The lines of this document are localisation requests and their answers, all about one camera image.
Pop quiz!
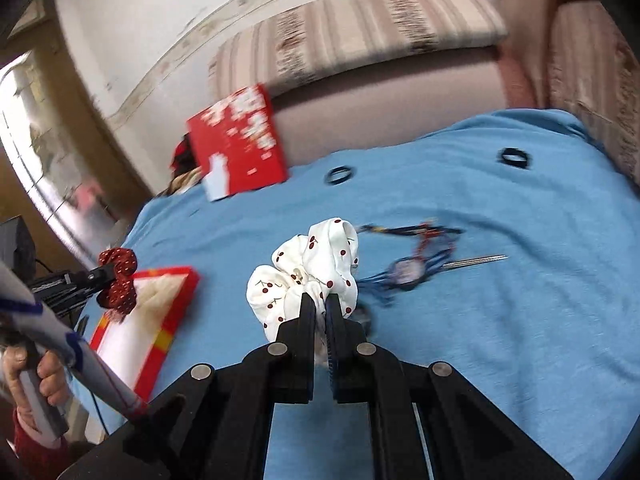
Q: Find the wooden door with glass panel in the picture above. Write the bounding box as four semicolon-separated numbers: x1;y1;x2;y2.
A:
0;0;153;273

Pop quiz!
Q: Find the dark clothes pile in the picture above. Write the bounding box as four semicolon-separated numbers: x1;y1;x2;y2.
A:
169;134;203;175

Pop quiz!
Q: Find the beige patterned scarf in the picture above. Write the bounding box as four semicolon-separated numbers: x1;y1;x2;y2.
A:
159;169;206;197

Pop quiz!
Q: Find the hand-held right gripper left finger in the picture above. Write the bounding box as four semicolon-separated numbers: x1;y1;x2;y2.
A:
60;292;318;480

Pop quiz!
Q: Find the thin black hair tie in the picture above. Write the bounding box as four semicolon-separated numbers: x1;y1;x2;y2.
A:
324;164;354;187

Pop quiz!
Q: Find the red box lid white cat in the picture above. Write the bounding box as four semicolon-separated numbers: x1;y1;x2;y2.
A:
186;84;290;202

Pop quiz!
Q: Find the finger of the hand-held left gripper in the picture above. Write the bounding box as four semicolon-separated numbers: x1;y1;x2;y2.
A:
30;265;119;295
42;284;109;317

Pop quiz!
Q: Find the red jewelry box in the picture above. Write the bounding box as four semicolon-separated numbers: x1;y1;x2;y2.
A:
90;266;201;402

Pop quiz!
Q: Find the silver metal hair clip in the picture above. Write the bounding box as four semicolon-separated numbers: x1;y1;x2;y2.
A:
442;254;509;268

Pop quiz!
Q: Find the brown sofa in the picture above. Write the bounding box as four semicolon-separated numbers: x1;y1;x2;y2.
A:
267;0;640;171

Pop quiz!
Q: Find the blue cord red bead necklace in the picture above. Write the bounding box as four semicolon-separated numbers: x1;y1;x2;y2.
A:
356;219;465;308

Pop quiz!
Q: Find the white striped strap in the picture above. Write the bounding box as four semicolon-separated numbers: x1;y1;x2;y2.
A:
0;259;149;417

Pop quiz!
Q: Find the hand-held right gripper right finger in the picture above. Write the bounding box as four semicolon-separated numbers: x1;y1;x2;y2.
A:
324;293;576;480

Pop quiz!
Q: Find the person's left forearm red sleeve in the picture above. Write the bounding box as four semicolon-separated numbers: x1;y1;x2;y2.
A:
11;402;71;480

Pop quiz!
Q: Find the white cherry print scrunchie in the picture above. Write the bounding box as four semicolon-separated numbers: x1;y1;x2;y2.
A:
246;217;361;343

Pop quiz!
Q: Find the person's left hand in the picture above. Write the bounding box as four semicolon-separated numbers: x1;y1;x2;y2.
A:
0;346;72;411

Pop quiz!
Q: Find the blue cloth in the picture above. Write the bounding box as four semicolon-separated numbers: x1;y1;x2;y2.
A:
70;108;640;480

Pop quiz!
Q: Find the striped sofa cushion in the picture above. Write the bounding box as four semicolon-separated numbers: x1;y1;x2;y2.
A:
209;0;510;100
546;1;640;188

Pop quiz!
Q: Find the thick black hair tie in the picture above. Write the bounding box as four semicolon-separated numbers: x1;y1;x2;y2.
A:
497;147;532;170

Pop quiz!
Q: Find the red polka dot bow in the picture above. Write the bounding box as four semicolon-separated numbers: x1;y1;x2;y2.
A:
96;247;139;312

